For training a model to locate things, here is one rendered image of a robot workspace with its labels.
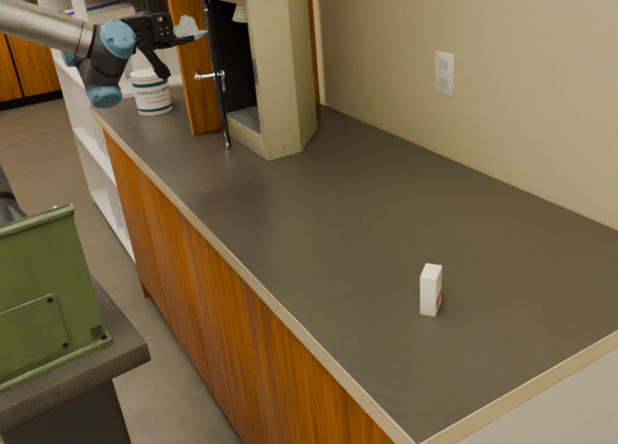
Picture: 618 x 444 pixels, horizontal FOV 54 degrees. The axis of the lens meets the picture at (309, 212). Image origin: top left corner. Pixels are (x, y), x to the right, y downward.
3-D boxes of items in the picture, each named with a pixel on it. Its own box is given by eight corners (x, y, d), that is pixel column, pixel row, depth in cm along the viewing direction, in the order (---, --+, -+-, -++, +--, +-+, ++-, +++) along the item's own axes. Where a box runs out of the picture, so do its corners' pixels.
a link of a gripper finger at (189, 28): (209, 14, 154) (174, 19, 151) (211, 38, 157) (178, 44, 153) (204, 13, 157) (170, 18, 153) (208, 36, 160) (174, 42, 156)
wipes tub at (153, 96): (166, 103, 238) (159, 64, 231) (177, 110, 227) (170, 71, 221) (134, 110, 232) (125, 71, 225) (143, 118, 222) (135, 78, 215)
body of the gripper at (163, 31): (174, 13, 149) (125, 21, 144) (180, 48, 153) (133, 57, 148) (164, 9, 155) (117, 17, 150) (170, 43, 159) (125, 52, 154)
